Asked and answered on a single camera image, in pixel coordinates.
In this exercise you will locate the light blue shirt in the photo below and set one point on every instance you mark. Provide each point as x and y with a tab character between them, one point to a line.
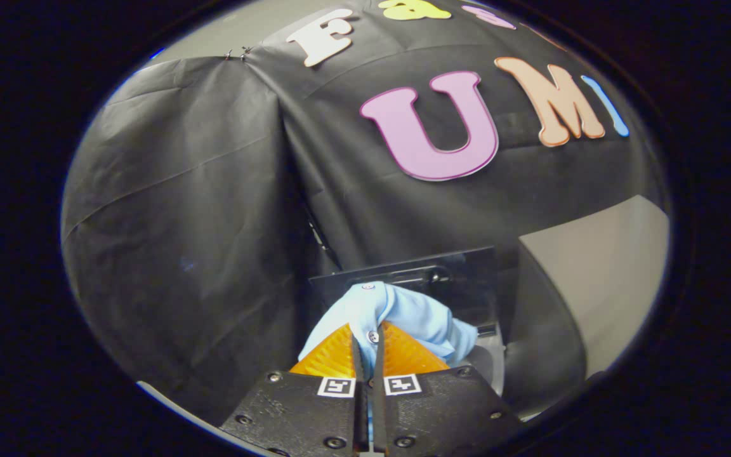
416	317

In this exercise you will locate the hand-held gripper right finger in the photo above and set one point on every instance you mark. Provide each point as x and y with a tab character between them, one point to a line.
378	406

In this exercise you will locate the white cabinet with dark top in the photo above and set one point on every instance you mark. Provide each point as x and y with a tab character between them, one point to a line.
594	285

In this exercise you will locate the small metal clip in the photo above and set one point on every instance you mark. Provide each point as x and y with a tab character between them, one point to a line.
229	54

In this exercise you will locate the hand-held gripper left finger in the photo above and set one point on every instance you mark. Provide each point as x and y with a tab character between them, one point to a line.
358	365

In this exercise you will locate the black backdrop cloth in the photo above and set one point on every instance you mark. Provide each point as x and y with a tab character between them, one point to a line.
181	222

